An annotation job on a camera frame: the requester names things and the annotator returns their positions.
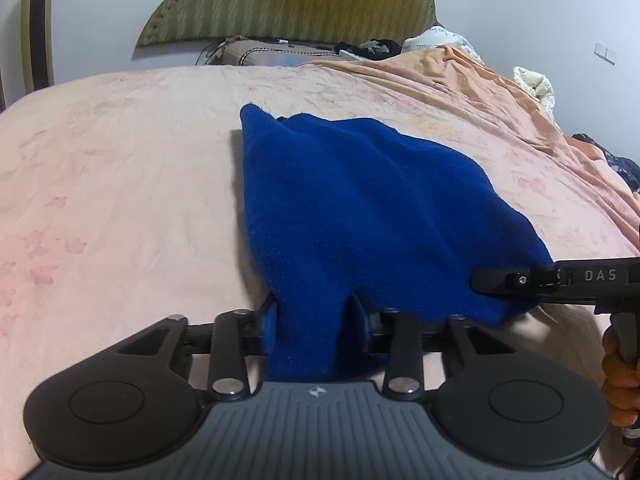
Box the white duvet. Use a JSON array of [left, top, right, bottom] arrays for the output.
[[400, 25, 484, 61]]

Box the brown pillow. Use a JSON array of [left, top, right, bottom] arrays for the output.
[[207, 36, 352, 69]]

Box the black cable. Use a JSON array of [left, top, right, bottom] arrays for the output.
[[199, 40, 228, 67]]

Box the orange quilt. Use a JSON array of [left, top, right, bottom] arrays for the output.
[[300, 44, 640, 241]]

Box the white crumpled cloth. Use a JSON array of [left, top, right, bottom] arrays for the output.
[[512, 65, 564, 127]]

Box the pink floral blanket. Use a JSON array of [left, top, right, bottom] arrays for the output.
[[0, 62, 640, 411]]

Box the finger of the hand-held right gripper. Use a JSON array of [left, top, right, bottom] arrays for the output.
[[470, 261, 554, 305]]

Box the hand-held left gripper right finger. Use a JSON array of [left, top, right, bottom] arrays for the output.
[[347, 294, 506, 402]]

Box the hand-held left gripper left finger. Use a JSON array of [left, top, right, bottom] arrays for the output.
[[116, 294, 281, 402]]

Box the person's right hand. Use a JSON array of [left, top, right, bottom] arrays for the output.
[[601, 326, 640, 431]]

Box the gold tower air conditioner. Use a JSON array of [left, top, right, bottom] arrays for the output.
[[20, 0, 56, 94]]

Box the dark patterned cloth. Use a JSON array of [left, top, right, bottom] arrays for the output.
[[570, 132, 640, 194]]

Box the green padded headboard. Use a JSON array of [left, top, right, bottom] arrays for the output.
[[134, 0, 444, 49]]

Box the white wall switch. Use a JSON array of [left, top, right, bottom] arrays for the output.
[[593, 39, 617, 66]]

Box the black clothes pile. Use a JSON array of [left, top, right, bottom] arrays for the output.
[[332, 38, 402, 59]]

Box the blue knit sweater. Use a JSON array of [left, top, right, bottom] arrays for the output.
[[239, 102, 556, 384]]

